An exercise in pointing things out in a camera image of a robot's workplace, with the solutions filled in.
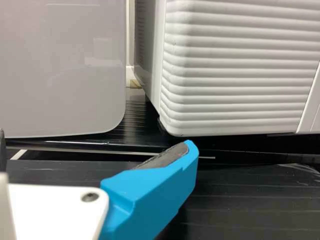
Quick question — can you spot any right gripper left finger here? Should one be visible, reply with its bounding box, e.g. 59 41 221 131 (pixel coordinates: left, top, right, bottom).
0 128 8 174

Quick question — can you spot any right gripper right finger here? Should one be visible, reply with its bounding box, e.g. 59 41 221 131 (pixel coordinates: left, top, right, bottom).
98 139 200 240

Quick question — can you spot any black platform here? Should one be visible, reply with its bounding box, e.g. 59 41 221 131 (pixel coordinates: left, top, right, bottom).
4 93 320 166
6 158 320 240

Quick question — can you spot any white box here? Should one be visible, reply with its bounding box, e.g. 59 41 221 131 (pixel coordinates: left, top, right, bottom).
0 0 127 139

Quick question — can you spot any incubator door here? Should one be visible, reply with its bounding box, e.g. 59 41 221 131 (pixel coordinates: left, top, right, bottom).
159 0 320 138

